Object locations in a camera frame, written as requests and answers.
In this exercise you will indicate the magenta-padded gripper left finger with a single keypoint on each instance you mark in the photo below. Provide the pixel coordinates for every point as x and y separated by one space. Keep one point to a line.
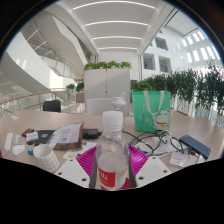
70 171

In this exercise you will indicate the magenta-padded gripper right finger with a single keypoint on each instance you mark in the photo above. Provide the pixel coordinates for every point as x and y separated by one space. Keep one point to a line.
153 170

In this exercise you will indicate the clear red-labelled water bottle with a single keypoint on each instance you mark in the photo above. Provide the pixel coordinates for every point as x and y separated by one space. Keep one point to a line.
112 163

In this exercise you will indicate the white sticker sheet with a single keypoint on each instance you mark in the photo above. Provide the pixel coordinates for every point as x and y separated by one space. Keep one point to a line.
71 154

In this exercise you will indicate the white grid-patterned mug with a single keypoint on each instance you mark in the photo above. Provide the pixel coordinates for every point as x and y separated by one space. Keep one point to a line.
46 160

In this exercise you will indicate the clear plastic paper packet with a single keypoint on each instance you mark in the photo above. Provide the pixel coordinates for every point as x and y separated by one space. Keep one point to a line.
180 159

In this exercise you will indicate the flat round red coaster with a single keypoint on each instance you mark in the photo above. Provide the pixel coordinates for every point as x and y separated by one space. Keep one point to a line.
126 184

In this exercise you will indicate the brown notebook with papers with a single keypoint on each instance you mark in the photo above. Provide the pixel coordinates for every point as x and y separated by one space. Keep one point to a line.
68 135

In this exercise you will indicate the small black box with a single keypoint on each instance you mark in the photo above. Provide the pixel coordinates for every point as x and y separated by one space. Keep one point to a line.
90 133

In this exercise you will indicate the black tablet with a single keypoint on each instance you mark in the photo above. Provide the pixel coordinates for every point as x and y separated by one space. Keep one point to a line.
45 136

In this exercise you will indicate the small white packet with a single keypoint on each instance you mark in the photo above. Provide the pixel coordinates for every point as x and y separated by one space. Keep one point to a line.
199 156

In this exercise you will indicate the dark blue keyboard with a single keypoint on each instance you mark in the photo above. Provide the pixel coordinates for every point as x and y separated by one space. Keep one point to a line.
196 146

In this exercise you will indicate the white card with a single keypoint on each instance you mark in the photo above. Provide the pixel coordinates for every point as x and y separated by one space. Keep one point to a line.
32 137

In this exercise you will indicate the white computer mouse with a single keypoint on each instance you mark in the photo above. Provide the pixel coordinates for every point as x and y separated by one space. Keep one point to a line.
18 150

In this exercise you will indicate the green tote bag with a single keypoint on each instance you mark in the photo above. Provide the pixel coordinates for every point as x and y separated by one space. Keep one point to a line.
148 113

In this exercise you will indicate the small red-black device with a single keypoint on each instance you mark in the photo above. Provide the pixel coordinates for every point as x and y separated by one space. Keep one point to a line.
27 132

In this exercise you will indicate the small white gadget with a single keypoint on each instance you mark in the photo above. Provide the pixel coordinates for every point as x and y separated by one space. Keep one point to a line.
17 139

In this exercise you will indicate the black chair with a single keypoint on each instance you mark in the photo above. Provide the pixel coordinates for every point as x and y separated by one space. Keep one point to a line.
52 106

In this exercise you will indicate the white power strip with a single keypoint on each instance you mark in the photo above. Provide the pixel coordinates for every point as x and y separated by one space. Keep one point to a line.
8 142

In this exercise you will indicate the clear white-capped spray bottle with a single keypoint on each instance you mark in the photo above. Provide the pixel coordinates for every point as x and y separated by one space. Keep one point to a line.
118 102

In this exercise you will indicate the white paper slip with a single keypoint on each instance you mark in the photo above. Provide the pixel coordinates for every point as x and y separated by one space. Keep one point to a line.
14 117

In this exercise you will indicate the small planter with plants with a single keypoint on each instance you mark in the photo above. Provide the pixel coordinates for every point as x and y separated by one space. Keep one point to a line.
76 91

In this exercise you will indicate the low planter with plants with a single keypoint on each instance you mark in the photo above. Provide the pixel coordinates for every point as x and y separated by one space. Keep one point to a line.
140 86

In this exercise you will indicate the white cabinet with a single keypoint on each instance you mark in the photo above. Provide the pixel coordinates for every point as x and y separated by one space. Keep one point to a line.
106 86

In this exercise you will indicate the row of green hedge plants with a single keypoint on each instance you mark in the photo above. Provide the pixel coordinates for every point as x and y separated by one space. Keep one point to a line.
200 85

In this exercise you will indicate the green plants atop cabinet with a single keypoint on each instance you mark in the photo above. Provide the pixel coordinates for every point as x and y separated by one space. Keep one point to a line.
106 65

